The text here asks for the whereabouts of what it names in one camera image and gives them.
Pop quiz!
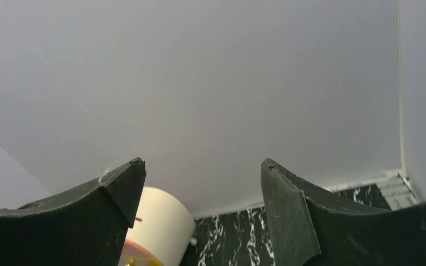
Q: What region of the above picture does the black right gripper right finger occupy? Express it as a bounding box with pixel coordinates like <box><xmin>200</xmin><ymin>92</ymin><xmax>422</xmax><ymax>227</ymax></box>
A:
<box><xmin>261</xmin><ymin>158</ymin><xmax>426</xmax><ymax>265</ymax></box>

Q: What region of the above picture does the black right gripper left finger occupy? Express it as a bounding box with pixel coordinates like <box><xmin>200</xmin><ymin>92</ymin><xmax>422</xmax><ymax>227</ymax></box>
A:
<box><xmin>0</xmin><ymin>158</ymin><xmax>146</xmax><ymax>265</ymax></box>

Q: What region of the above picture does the cream round drawer cabinet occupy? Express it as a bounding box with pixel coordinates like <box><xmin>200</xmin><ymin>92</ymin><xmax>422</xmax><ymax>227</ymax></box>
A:
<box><xmin>118</xmin><ymin>187</ymin><xmax>195</xmax><ymax>265</ymax></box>

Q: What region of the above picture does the aluminium frame rail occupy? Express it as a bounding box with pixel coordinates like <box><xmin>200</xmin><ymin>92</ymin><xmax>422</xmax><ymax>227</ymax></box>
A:
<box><xmin>376</xmin><ymin>173</ymin><xmax>420</xmax><ymax>211</ymax></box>

